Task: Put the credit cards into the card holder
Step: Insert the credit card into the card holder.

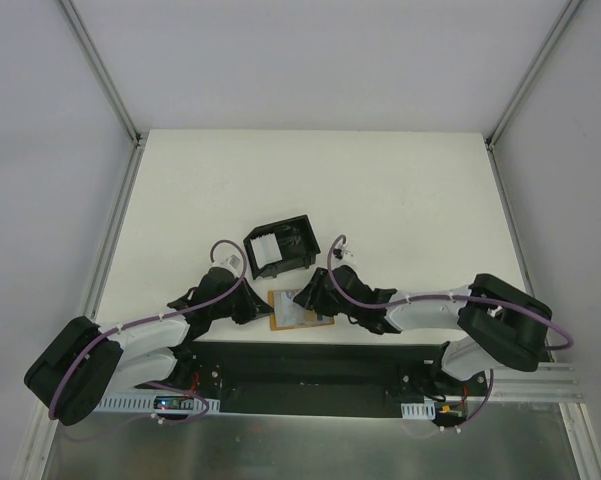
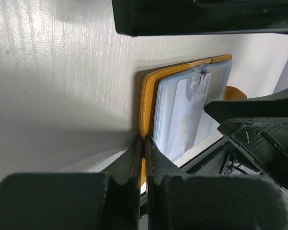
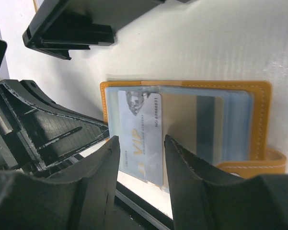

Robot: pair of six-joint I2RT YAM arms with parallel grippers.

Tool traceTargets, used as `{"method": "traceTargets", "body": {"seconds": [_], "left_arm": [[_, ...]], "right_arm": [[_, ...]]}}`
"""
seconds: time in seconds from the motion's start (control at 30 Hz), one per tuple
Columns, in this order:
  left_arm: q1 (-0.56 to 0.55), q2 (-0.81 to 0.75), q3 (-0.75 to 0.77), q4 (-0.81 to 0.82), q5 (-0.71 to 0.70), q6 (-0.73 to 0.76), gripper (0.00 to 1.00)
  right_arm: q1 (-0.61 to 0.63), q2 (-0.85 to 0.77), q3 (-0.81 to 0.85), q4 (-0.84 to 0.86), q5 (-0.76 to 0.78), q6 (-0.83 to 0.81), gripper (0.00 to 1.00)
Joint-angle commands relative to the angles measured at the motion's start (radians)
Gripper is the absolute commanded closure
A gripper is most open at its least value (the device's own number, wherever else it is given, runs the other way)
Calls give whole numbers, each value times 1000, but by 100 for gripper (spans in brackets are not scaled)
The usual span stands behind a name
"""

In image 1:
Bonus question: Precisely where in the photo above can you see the yellow leather card holder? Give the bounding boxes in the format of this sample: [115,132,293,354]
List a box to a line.
[268,289,335,331]

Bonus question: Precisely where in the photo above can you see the black plastic card box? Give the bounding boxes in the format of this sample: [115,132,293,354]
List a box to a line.
[243,215,321,280]

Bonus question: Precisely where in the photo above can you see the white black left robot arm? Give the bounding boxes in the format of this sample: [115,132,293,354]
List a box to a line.
[24,266,273,426]

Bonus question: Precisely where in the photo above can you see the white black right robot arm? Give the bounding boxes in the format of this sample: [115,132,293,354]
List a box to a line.
[293,265,552,399]

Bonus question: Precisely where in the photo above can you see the white cards in box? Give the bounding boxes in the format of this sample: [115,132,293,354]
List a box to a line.
[250,233,282,269]

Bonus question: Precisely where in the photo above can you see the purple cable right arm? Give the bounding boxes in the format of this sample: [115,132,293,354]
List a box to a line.
[328,235,576,436]

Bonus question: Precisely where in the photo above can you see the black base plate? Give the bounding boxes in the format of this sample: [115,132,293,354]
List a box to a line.
[95,342,487,425]

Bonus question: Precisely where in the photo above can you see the white cable duct right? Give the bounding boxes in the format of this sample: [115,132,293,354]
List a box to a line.
[401,400,436,421]

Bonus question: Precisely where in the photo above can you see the white cable duct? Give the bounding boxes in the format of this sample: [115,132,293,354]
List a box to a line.
[94,391,220,415]
[401,400,436,421]

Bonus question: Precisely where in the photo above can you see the white cable duct left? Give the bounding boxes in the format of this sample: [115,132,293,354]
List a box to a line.
[94,391,220,415]

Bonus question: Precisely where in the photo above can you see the aluminium frame rail left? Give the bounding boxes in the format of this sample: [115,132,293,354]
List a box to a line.
[54,0,149,351]

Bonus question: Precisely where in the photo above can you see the aluminium frame rail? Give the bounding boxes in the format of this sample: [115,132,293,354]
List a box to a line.
[482,0,589,351]
[54,0,149,351]

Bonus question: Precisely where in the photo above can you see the aluminium front cross rail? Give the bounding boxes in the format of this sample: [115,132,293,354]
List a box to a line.
[49,349,586,406]

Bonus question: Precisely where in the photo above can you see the aluminium frame rail right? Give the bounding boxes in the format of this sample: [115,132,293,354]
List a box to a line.
[482,0,589,351]

